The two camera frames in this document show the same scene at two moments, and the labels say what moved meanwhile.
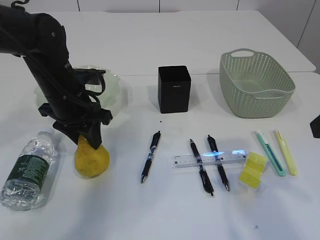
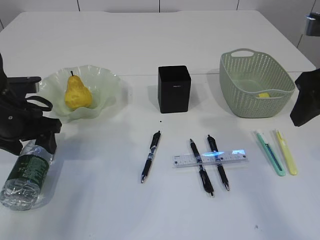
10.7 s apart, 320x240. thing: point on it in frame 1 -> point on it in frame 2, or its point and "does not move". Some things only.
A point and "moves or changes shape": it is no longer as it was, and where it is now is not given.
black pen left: x=156 y=138 does not move
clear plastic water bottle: x=22 y=189 does not move
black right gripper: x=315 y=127 -> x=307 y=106
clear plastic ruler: x=232 y=158 does not move
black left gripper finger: x=93 y=135 -> x=48 y=142
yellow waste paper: x=254 y=166 -> x=264 y=95
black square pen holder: x=174 y=89 does not move
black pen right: x=223 y=174 does not move
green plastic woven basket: x=254 y=85 does not move
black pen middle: x=207 y=181 does not move
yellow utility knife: x=290 y=158 does not move
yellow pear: x=90 y=162 moves or changes shape
